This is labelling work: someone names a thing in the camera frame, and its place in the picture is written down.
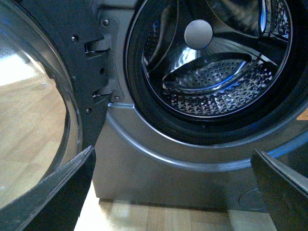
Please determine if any washing machine glass door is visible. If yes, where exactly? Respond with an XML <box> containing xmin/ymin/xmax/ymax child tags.
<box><xmin>0</xmin><ymin>0</ymin><xmax>110</xmax><ymax>208</ymax></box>

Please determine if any silver front-load washing machine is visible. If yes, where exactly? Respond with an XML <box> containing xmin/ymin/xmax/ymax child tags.
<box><xmin>93</xmin><ymin>0</ymin><xmax>308</xmax><ymax>211</ymax></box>

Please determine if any orange warning sticker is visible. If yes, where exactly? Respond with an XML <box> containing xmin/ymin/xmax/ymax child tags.
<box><xmin>296</xmin><ymin>111</ymin><xmax>308</xmax><ymax>121</ymax></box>

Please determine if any stainless steel washer drum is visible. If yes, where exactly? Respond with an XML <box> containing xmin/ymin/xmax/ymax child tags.
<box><xmin>141</xmin><ymin>0</ymin><xmax>292</xmax><ymax>118</ymax></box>

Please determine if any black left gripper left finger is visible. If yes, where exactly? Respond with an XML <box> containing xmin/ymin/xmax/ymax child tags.
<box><xmin>0</xmin><ymin>146</ymin><xmax>96</xmax><ymax>231</ymax></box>

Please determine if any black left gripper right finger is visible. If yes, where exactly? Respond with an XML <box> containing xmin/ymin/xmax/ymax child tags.
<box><xmin>251</xmin><ymin>149</ymin><xmax>308</xmax><ymax>231</ymax></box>

